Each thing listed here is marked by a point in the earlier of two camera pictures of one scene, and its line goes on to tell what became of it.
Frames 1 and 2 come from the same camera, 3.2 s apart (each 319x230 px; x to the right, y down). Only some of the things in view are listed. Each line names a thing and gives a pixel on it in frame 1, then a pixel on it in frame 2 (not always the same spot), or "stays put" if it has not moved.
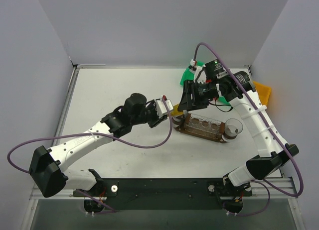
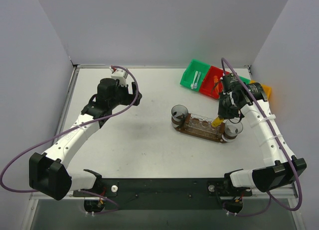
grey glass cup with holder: [179, 121] stays put
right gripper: [190, 94] to [226, 110]
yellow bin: [263, 92] stays put
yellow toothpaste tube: [176, 112] to [217, 122]
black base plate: [165, 193] stays put
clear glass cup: [232, 128] stays put
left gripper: [154, 119] to [134, 93]
